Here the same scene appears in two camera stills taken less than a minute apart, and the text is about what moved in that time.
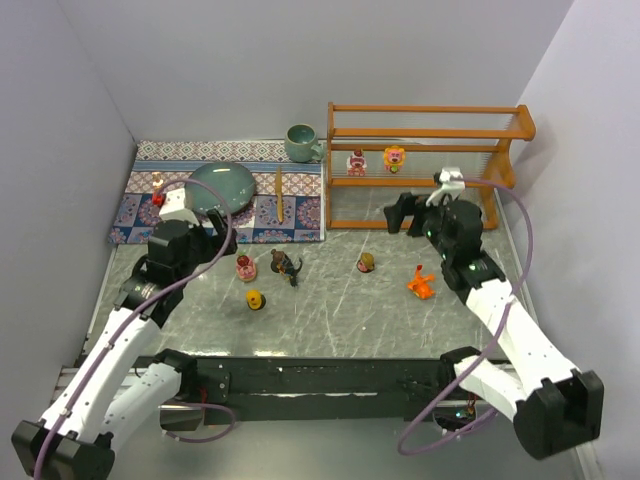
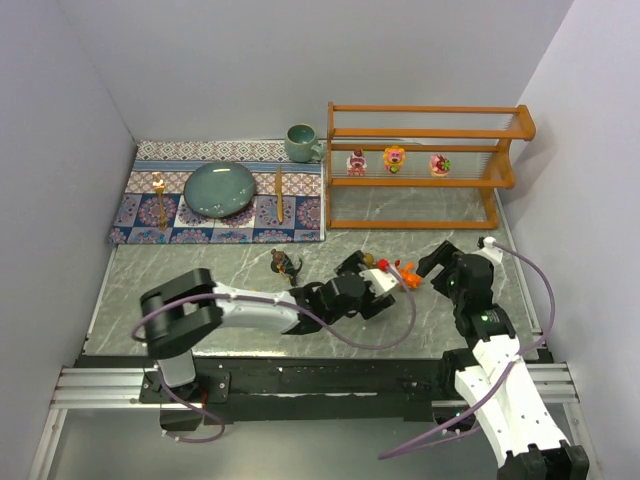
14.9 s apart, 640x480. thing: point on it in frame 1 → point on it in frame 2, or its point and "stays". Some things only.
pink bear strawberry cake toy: [357, 163] stays
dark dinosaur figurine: [284, 266] stays
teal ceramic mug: [301, 144] stays
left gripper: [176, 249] → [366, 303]
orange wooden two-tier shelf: [376, 154] stays
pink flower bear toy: [394, 157] stays
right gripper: [415, 220] → [451, 260]
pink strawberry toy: [245, 267] → [439, 165]
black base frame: [315, 390] stays
